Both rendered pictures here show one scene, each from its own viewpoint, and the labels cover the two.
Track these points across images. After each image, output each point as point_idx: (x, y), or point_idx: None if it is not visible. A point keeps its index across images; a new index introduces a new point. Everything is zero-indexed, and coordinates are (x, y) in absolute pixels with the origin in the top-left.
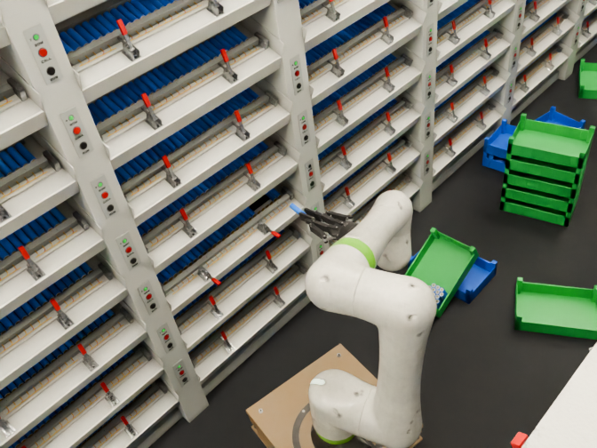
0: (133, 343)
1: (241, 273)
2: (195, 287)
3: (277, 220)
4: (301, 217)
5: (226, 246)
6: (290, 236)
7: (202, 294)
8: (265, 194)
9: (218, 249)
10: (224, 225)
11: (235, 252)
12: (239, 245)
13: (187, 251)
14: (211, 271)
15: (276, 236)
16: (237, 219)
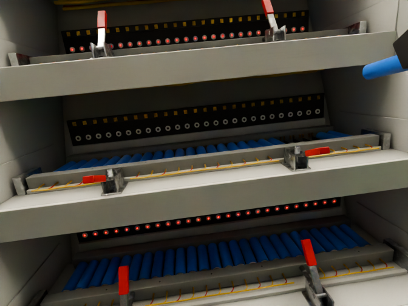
0: None
1: (234, 272)
2: (74, 197)
3: (338, 161)
4: (405, 50)
5: (198, 166)
6: (388, 263)
7: (139, 275)
8: (322, 139)
9: (176, 159)
10: (220, 148)
11: (207, 178)
12: (224, 173)
13: (79, 89)
14: (133, 187)
15: (316, 148)
16: (249, 146)
